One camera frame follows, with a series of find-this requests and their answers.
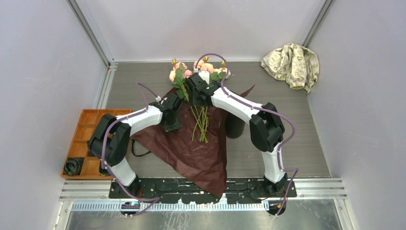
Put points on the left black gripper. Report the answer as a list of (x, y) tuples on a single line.
[(174, 126)]

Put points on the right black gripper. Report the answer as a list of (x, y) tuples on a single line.
[(193, 101)]

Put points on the pink rose stem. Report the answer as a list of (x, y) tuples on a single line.
[(178, 76)]

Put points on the cream peach rose stem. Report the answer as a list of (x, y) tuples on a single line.
[(200, 113)]

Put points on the black gold-lettered ribbon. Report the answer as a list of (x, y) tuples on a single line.
[(138, 150)]

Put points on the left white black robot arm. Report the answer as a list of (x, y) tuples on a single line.
[(110, 139)]

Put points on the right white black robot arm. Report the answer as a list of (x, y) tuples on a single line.
[(265, 125)]

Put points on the black cylindrical vase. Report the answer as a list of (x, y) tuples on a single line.
[(234, 126)]

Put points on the orange wooden compartment tray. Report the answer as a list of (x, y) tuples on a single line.
[(89, 164)]

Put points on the cream patterned cloth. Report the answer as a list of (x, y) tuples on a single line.
[(294, 64)]

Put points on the rolled green patterned necktie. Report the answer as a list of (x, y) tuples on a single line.
[(73, 166)]

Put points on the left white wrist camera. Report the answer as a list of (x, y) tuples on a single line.
[(160, 100)]

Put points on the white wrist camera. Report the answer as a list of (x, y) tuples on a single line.
[(160, 100), (204, 74)]

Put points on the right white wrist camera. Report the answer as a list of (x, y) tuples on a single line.
[(204, 74)]

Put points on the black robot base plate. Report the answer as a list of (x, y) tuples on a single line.
[(238, 191)]

